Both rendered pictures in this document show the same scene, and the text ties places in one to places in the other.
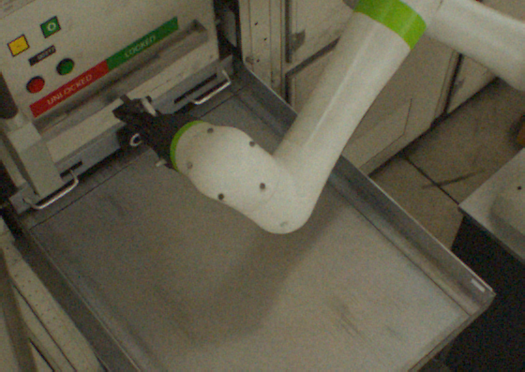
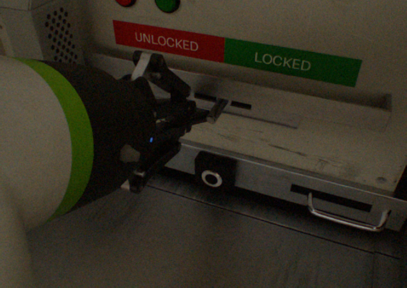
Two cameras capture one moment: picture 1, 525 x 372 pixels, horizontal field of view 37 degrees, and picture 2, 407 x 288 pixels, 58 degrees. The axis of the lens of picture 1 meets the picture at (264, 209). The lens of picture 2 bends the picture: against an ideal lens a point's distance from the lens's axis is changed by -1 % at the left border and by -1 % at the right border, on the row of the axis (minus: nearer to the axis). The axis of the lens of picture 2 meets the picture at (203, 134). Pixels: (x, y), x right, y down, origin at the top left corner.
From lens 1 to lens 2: 1.13 m
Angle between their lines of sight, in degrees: 43
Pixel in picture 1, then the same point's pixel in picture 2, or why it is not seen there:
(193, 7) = (399, 69)
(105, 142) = (184, 152)
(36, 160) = (22, 42)
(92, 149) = not seen: hidden behind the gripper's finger
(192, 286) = not seen: outside the picture
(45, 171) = not seen: hidden behind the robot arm
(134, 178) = (173, 212)
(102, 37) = not seen: outside the picture
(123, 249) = (64, 250)
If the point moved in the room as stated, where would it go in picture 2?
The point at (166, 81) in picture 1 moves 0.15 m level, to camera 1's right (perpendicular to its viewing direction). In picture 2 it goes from (297, 152) to (387, 228)
